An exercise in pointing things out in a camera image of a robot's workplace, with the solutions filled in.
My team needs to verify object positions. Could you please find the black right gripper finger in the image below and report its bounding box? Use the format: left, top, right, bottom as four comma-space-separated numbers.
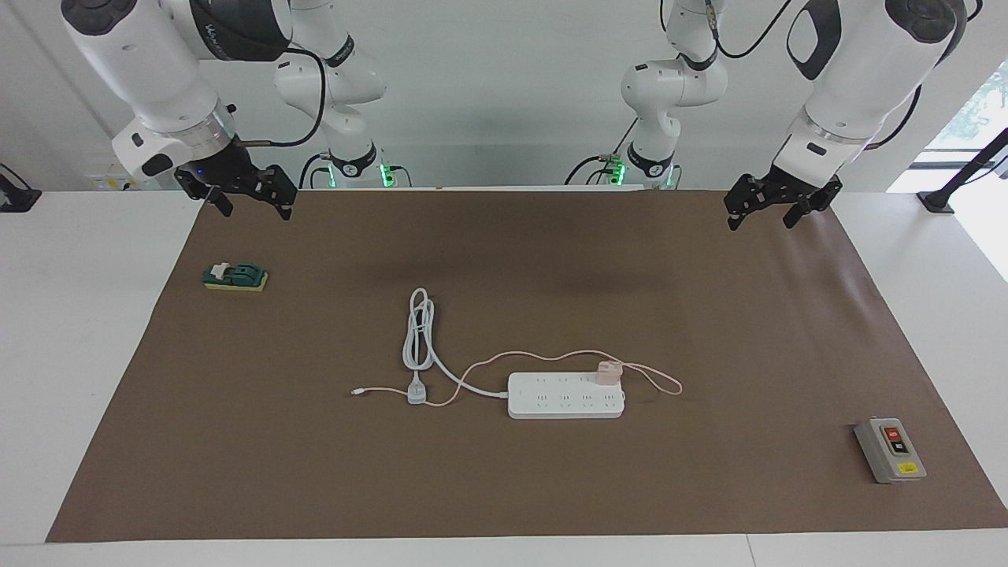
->
254, 164, 298, 222
175, 167, 235, 219

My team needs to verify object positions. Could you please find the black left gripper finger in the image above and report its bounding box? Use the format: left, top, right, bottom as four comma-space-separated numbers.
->
782, 191, 837, 231
724, 173, 779, 232

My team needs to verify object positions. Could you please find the pink charging cable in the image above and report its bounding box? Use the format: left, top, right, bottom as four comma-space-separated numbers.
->
351, 350, 684, 409

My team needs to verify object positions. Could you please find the white power strip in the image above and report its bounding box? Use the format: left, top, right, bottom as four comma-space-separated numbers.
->
507, 372, 628, 420

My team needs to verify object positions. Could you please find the green circuit board module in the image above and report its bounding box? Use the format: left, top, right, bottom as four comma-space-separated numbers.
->
202, 261, 269, 293

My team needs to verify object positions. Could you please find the black table clamp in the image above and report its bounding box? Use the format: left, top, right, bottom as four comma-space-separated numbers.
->
0, 163, 42, 213

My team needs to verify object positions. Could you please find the bright window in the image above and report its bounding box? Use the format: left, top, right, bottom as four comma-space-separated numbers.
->
886, 61, 1008, 194

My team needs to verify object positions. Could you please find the brown table mat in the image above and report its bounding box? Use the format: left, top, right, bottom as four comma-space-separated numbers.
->
46, 187, 1008, 543

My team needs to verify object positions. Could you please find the black base cable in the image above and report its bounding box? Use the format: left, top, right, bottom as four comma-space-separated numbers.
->
298, 152, 335, 190
563, 118, 635, 187

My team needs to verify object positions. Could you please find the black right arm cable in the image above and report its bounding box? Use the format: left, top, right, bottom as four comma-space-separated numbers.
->
235, 47, 326, 150

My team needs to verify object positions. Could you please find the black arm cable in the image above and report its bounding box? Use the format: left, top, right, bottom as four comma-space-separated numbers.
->
706, 0, 924, 150
235, 47, 326, 150

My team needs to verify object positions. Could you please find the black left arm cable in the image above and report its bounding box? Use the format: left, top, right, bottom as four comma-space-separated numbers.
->
706, 0, 924, 150

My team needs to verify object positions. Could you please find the black camera stand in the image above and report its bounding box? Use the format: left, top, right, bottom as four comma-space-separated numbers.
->
917, 126, 1008, 215

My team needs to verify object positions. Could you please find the white power strip cord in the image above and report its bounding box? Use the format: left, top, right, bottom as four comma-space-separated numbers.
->
402, 287, 510, 406

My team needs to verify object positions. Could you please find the grey on-off switch box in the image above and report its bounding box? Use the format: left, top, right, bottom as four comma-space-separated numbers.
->
854, 417, 928, 484

